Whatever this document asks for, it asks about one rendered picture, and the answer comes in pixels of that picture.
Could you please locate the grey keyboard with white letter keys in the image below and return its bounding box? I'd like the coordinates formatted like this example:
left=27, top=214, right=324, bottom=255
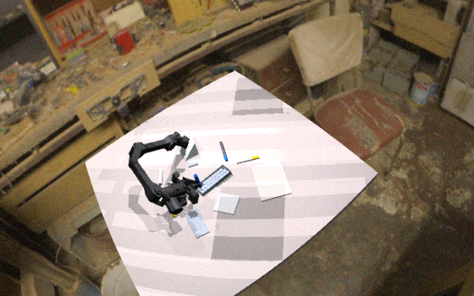
left=196, top=165, right=232, bottom=196

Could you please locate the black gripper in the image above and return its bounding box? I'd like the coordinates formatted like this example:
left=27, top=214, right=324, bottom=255
left=171, top=172, right=201, bottom=204

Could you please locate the white sheet of paper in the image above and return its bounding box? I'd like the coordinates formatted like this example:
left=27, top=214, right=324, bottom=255
left=252, top=160, right=291, bottom=201

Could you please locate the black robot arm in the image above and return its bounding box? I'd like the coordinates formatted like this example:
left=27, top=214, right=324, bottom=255
left=129, top=131, right=190, bottom=216

